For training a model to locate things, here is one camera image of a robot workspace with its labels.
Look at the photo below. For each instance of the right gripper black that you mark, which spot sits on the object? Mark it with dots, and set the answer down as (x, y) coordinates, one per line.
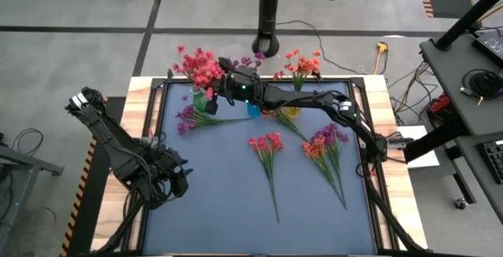
(243, 86)

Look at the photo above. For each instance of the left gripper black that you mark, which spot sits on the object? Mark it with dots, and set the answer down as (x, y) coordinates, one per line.
(173, 182)

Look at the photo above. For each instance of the purple artificial flower bunch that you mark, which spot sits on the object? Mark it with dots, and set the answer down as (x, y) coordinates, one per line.
(247, 60)
(204, 121)
(332, 133)

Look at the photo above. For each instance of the pink artificial flower bunch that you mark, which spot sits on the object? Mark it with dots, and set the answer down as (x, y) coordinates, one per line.
(267, 143)
(188, 62)
(212, 74)

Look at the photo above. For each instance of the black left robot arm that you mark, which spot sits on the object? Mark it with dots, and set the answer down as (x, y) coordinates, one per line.
(106, 143)

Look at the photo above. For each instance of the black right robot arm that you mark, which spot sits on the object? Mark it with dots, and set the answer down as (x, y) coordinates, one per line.
(298, 98)

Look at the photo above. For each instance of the blue glass vase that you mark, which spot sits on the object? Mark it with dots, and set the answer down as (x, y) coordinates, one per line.
(254, 111)

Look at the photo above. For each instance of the green glass vase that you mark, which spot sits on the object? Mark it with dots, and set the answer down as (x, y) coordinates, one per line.
(199, 101)

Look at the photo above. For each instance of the yellow glass vase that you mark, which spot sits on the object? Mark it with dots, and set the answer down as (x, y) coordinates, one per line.
(292, 112)

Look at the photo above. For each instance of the black floor stand column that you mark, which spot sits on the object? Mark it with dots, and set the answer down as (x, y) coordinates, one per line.
(267, 13)

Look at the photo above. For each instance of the blue table mat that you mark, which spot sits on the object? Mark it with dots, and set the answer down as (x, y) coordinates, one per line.
(236, 233)

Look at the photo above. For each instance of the black plate with hazard stripes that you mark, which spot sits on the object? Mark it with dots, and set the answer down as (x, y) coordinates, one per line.
(94, 217)

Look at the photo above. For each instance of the grey stand leg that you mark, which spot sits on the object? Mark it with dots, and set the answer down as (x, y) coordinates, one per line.
(23, 160)

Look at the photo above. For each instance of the white sheet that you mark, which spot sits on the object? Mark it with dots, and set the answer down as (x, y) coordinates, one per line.
(426, 158)

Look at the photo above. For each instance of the red box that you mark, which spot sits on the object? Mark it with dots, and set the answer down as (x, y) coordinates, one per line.
(440, 104)

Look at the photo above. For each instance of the grey side desk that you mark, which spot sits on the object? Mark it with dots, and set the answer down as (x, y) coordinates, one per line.
(448, 64)

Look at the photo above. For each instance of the black slanted pole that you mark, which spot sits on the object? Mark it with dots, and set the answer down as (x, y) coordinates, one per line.
(467, 17)

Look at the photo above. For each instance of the black caster wheel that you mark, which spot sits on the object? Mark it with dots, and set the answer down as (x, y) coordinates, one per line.
(461, 203)

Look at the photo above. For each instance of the black keyboard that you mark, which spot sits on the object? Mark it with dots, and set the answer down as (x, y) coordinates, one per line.
(493, 160)

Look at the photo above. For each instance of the black aluminium table frame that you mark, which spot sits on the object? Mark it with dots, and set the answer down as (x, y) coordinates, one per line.
(357, 82)

